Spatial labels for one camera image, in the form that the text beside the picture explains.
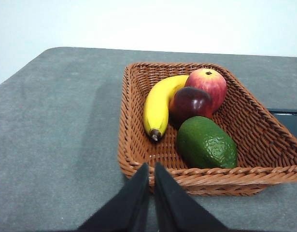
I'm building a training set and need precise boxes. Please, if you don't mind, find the dark red apple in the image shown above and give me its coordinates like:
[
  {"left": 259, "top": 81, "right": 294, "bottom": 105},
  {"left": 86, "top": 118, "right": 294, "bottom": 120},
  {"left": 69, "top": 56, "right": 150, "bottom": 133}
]
[{"left": 169, "top": 86, "right": 213, "bottom": 131}]

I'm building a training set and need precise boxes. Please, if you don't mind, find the red yellow apple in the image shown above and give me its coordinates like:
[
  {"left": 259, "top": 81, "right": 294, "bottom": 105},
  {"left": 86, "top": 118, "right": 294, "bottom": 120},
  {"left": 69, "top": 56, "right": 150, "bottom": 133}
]
[{"left": 185, "top": 68, "right": 227, "bottom": 114}]

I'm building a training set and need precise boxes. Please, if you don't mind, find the black rectangular tray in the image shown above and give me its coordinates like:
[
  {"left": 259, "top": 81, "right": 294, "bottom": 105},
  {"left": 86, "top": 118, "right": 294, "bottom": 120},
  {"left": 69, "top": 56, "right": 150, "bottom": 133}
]
[{"left": 268, "top": 109, "right": 297, "bottom": 144}]

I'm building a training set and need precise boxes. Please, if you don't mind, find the yellow banana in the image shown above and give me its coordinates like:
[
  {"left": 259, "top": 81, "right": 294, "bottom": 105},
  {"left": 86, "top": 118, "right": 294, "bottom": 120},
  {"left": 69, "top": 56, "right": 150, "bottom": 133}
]
[{"left": 142, "top": 74, "right": 190, "bottom": 143}]

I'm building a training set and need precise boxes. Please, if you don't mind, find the green avocado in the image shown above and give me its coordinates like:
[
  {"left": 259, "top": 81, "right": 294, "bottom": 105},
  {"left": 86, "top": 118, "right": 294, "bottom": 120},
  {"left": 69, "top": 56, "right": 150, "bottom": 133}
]
[{"left": 176, "top": 116, "right": 238, "bottom": 169}]

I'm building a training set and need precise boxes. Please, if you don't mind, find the brown wicker basket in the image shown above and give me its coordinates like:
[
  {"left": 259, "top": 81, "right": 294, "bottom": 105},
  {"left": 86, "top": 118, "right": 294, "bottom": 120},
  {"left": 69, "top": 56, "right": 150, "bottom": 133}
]
[{"left": 117, "top": 62, "right": 297, "bottom": 197}]

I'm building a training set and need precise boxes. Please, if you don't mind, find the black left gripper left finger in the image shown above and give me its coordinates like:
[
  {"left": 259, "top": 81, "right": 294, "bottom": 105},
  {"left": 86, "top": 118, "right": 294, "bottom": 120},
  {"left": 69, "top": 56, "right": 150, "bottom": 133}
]
[{"left": 78, "top": 162, "right": 150, "bottom": 232}]

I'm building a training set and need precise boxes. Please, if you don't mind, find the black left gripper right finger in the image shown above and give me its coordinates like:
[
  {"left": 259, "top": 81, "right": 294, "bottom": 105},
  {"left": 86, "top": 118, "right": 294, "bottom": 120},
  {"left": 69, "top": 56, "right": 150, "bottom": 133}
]
[{"left": 154, "top": 162, "right": 229, "bottom": 232}]

